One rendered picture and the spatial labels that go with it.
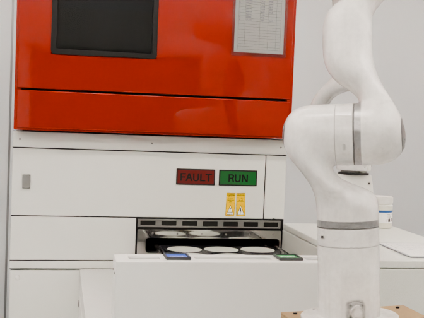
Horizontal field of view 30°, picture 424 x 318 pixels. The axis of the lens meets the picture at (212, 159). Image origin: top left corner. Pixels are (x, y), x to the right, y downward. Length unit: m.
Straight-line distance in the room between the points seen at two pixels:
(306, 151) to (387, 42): 2.69
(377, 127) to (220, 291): 0.54
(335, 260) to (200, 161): 0.93
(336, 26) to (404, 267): 0.61
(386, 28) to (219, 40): 1.94
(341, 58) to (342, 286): 0.44
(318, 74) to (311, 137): 2.52
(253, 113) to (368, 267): 0.93
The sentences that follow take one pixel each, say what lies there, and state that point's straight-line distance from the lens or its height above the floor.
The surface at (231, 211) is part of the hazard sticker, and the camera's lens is 2.40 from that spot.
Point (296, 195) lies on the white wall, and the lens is 4.01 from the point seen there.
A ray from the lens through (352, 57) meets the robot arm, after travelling 1.58.
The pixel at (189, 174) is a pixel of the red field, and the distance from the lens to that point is 2.37.
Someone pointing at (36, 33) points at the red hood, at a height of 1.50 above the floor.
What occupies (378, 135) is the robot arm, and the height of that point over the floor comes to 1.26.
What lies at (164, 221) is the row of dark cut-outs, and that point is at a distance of 2.38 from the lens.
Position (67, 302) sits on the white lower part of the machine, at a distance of 2.40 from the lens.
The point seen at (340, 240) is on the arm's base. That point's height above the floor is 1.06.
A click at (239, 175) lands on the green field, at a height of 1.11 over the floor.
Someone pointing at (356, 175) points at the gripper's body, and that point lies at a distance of 1.96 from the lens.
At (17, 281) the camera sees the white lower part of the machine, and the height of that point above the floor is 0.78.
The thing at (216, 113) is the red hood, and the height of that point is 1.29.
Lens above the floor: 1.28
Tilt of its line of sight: 3 degrees down
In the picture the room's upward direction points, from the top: 2 degrees clockwise
